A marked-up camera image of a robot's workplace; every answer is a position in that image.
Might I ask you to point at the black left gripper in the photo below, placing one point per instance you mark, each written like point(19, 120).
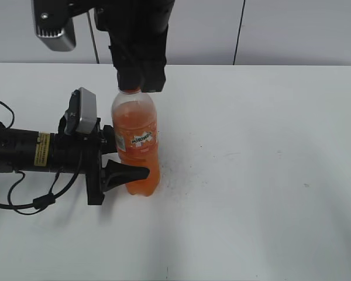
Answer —
point(78, 153)

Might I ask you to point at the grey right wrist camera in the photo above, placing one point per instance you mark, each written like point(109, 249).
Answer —
point(53, 22)

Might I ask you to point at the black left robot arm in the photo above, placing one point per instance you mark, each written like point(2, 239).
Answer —
point(33, 151)

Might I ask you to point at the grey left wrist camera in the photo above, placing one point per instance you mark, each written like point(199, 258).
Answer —
point(81, 114)

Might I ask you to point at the orange Mirinda soda bottle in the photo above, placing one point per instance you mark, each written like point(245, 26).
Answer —
point(134, 118)

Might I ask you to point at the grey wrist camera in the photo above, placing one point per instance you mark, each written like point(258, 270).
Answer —
point(81, 114)
point(53, 22)

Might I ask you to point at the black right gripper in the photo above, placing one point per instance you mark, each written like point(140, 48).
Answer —
point(138, 34)

